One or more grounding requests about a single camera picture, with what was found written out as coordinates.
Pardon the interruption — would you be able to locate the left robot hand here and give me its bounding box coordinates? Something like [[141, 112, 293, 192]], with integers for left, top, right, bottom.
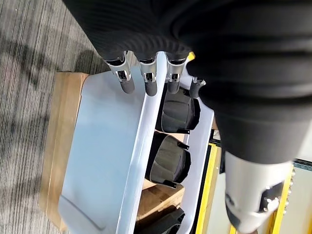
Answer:
[[62, 0, 312, 234]]

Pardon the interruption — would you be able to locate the yellow metal shelf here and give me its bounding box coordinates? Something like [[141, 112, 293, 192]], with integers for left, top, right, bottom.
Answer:
[[194, 129, 312, 234]]

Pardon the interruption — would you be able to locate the white plastic box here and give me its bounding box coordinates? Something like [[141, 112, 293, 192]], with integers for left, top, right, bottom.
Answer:
[[58, 51, 215, 234]]

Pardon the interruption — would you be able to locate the black sole-shaped part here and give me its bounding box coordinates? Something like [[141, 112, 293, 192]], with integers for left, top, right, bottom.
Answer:
[[155, 88, 201, 135], [135, 205, 186, 234], [145, 131, 193, 189]]

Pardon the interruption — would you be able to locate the brown cardboard sheet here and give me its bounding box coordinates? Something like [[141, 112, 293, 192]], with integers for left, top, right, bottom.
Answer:
[[136, 178, 185, 222]]

